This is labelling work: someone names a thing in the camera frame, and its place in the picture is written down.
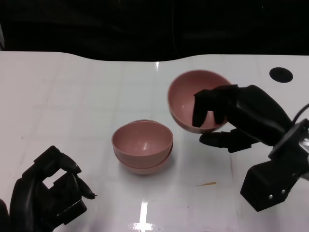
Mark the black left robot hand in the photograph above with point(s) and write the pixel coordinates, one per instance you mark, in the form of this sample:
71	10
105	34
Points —
26	198

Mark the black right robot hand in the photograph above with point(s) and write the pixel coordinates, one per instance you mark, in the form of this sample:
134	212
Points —
253	111

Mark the pink plastic bowl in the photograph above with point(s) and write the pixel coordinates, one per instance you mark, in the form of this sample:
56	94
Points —
140	140
144	170
183	96

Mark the black round table grommet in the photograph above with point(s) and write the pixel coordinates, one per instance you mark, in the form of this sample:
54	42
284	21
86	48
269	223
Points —
281	75

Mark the orange sliver on table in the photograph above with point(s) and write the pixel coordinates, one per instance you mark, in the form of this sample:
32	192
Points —
207	184

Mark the grey object at edge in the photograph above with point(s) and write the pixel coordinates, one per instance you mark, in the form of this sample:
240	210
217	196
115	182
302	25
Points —
2	36

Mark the black backdrop cloth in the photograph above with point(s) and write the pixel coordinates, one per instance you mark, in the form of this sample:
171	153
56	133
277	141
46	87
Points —
96	24

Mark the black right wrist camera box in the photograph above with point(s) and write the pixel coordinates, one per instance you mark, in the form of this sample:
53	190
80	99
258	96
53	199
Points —
265	186

